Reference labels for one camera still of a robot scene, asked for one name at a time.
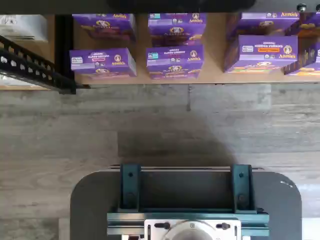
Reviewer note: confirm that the purple Annie's snack box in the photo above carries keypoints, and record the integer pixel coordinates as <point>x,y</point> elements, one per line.
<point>310,25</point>
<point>175,58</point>
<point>260,53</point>
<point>102,61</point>
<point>176,28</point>
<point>307,60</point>
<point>105,25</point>
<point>262,22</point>

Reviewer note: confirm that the silver mounting plate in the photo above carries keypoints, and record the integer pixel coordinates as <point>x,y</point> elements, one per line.
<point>152,228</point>

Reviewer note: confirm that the white patterned carton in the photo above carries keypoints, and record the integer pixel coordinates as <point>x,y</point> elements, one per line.
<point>22,27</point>

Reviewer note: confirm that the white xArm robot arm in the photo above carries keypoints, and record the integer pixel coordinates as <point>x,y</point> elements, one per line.
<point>192,233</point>

